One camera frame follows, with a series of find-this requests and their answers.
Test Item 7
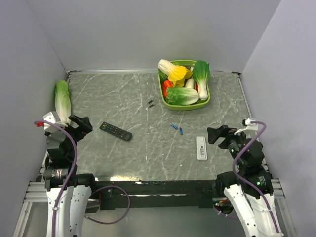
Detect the napa cabbage on table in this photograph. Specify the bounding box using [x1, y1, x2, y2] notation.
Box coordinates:
[54, 80, 71, 124]

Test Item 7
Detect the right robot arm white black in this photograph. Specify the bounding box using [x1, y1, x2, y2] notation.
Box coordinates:
[207, 119, 284, 237]

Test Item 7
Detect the green lettuce head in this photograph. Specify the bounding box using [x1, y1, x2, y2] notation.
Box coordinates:
[165, 87, 199, 105]

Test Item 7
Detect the yellow leaf cabbage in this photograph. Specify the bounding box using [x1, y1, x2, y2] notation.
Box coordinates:
[158, 59, 193, 87]

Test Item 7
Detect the black base bar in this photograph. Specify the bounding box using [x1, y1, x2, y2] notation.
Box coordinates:
[90, 180, 228, 210]

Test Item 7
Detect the aluminium frame rail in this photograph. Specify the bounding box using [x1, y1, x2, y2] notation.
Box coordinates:
[23, 179, 285, 202]

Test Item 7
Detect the green plastic basket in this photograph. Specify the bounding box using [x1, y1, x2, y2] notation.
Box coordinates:
[158, 59, 210, 111]

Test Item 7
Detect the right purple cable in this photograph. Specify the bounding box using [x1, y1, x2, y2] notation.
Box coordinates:
[214, 120, 283, 235]

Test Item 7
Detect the green bok choy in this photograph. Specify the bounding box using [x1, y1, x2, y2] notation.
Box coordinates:
[193, 60, 210, 100]

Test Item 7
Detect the red pepper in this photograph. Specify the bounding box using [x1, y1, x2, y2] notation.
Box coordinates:
[162, 80, 173, 98]

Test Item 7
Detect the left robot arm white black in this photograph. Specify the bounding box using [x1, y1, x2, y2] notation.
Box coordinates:
[43, 112, 98, 237]

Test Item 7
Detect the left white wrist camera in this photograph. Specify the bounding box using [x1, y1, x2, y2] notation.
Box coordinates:
[43, 111, 66, 133]

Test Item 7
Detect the white radish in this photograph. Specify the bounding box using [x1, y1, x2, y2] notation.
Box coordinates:
[185, 77, 196, 89]

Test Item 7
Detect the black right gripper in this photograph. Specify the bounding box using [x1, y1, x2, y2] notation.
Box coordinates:
[206, 123, 250, 168]

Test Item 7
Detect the black remote control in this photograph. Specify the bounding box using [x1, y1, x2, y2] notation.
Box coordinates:
[99, 122, 132, 141]

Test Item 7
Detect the white remote control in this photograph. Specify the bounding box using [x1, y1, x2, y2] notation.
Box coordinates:
[196, 136, 207, 161]

